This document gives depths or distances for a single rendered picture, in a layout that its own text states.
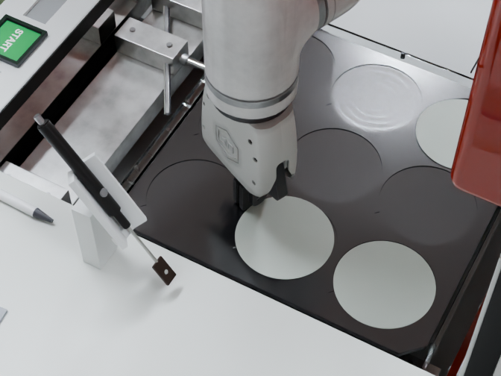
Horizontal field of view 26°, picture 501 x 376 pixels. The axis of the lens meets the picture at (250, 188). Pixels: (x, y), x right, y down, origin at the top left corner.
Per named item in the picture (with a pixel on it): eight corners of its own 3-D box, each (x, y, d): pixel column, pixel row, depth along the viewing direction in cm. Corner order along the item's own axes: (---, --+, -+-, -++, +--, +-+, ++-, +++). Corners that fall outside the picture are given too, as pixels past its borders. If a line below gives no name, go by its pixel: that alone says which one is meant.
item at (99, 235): (154, 259, 101) (143, 172, 90) (132, 291, 99) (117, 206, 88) (99, 233, 102) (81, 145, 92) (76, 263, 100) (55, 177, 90)
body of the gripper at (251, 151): (185, 65, 99) (190, 142, 108) (250, 136, 94) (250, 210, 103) (251, 30, 102) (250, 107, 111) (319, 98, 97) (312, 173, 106)
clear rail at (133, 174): (271, 7, 131) (272, -2, 130) (100, 234, 111) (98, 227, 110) (262, 3, 131) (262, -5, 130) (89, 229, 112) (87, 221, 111)
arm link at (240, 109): (183, 54, 97) (184, 77, 99) (241, 116, 93) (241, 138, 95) (259, 15, 100) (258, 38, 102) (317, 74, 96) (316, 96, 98)
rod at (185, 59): (217, 71, 125) (217, 63, 124) (211, 79, 124) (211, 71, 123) (183, 57, 126) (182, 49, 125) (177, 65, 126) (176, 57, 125)
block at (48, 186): (72, 204, 115) (68, 188, 112) (54, 228, 113) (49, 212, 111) (10, 176, 117) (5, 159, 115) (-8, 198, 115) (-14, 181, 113)
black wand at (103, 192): (27, 121, 88) (36, 121, 87) (36, 110, 89) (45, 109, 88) (163, 286, 98) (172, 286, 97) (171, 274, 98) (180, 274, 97)
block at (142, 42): (188, 57, 127) (188, 39, 125) (174, 75, 126) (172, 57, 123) (131, 33, 130) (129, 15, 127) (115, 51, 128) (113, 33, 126)
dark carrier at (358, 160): (541, 118, 120) (543, 115, 119) (417, 365, 102) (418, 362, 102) (267, 13, 130) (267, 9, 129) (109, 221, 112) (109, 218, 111)
